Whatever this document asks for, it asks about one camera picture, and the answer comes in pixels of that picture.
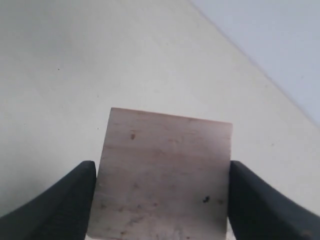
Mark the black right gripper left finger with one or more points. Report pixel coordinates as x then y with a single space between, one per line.
62 212

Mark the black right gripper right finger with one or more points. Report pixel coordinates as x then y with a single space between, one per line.
257 211

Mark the second largest wooden cube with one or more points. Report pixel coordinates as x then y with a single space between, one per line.
161 177

